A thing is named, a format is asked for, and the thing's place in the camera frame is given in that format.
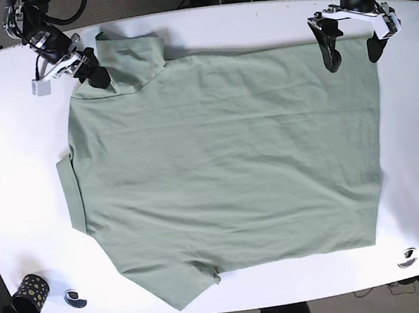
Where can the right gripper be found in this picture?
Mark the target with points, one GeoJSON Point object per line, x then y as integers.
{"type": "Point", "coordinates": [52, 45]}

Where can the light green T-shirt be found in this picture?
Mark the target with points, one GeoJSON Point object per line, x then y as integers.
{"type": "Point", "coordinates": [185, 168]}

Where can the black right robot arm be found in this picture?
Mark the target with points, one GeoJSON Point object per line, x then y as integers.
{"type": "Point", "coordinates": [28, 21]}

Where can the black cup with gold spots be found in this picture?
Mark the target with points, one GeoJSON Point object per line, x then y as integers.
{"type": "Point", "coordinates": [30, 295]}

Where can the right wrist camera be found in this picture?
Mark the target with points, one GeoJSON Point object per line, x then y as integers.
{"type": "Point", "coordinates": [41, 87]}

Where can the right table cable grommet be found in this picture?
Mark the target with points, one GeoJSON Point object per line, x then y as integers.
{"type": "Point", "coordinates": [407, 258]}

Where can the table cable grommet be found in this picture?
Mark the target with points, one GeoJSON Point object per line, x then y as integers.
{"type": "Point", "coordinates": [73, 299]}
{"type": "Point", "coordinates": [407, 258]}

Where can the left table cable grommet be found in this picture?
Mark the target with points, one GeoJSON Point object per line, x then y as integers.
{"type": "Point", "coordinates": [73, 299]}

